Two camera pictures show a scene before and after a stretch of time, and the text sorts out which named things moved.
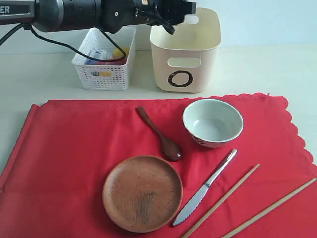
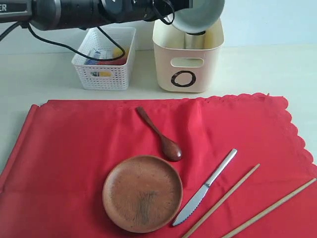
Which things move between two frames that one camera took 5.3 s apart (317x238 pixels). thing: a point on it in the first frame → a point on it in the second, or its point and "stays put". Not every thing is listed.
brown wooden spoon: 172,150 stays put
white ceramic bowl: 210,123 → 204,14
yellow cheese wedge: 105,74 stays put
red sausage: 114,62 stays put
